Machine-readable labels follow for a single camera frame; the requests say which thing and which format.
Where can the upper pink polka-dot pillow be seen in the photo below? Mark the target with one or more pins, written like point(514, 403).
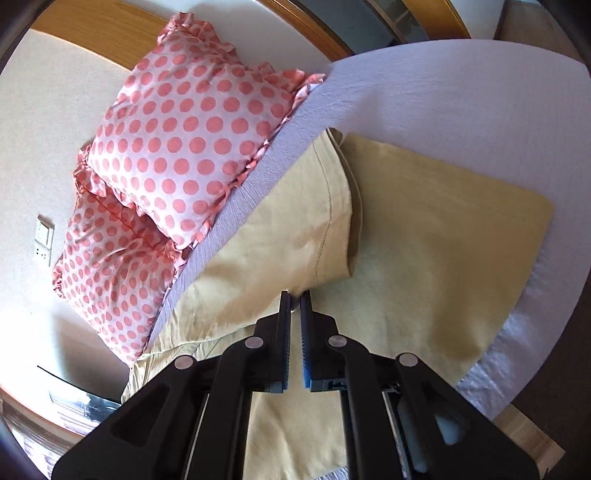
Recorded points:
point(188, 125)

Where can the lower pink polka-dot pillow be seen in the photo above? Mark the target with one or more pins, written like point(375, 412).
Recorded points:
point(115, 270)

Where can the khaki beige pants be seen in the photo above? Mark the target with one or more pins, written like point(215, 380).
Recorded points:
point(406, 252)

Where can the pink polka-dot pillow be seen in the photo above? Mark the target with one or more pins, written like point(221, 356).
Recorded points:
point(115, 270)
point(188, 125)

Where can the lavender bed sheet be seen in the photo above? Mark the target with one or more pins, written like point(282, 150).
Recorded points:
point(506, 110)

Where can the wooden headboard trim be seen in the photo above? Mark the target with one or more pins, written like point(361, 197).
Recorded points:
point(121, 32)

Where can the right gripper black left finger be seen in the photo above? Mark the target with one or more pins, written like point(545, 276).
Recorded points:
point(271, 359)

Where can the white wall switch socket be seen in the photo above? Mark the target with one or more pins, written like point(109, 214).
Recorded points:
point(43, 240)

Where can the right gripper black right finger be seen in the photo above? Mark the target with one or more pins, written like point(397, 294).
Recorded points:
point(323, 367)

